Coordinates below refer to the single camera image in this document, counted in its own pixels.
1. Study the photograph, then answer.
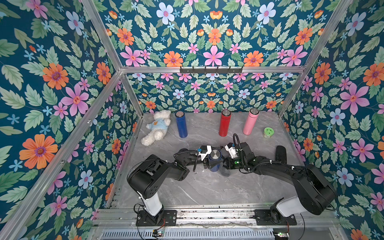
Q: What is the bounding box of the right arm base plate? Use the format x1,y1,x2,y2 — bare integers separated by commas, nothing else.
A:
253,209,297,226

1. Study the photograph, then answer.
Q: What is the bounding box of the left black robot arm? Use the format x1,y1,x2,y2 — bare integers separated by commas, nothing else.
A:
127,146,213,218

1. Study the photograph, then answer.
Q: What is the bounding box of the white teddy bear toy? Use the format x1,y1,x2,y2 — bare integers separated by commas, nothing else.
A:
141,110,172,146

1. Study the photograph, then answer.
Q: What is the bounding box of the red thermos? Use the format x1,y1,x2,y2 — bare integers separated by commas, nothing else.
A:
219,110,232,137

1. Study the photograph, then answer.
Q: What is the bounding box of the black oval case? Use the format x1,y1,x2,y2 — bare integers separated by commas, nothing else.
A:
275,146,288,164

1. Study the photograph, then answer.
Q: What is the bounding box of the green round lid container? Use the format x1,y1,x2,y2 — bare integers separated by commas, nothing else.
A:
263,127,275,139

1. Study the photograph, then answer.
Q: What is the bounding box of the blue thermos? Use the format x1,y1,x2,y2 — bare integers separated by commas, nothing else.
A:
208,149,222,172
175,111,188,138

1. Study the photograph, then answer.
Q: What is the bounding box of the pink thermos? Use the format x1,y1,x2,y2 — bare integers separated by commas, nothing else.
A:
243,108,260,136

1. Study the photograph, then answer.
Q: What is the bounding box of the black hook rail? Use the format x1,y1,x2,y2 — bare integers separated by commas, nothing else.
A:
179,67,243,75

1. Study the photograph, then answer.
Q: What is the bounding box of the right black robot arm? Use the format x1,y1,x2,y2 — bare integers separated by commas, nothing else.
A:
220,143,337,217

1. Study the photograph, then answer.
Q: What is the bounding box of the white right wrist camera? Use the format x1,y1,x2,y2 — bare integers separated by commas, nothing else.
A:
225,143,238,159

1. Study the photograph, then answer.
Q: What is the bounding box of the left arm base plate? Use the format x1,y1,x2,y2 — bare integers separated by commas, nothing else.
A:
136,210,177,227

